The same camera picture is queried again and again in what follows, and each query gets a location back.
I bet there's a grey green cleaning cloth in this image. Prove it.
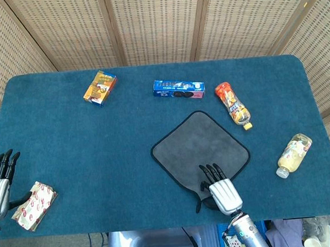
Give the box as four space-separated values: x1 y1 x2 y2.
148 106 255 217

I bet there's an orange label drink bottle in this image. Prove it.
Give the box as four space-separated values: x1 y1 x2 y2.
214 80 254 133

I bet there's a pale yellow drink bottle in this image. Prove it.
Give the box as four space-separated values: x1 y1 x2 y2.
273 132 316 180

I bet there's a playing cards pack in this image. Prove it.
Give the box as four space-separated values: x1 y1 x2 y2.
224 233 244 247

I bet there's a red white patterned snack packet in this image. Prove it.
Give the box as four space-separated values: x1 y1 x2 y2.
9 179 61 234

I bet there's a white paper cup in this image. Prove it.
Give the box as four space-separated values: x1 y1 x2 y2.
303 237 321 247

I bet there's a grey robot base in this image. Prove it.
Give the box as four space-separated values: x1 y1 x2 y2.
104 224 221 247

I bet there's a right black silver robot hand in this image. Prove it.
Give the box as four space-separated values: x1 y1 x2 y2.
198 160 244 218

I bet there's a clear plastic bag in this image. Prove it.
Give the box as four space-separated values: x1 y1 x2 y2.
302 216 330 247

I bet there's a purple cloth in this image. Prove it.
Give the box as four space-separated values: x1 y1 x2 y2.
266 218 305 247

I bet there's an orange yellow carton box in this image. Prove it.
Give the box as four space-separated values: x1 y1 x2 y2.
81 69 120 109

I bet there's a blue carpet table cover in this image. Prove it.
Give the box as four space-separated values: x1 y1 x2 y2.
0 50 330 242

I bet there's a blue cookie box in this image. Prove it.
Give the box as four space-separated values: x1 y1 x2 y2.
152 76 206 104

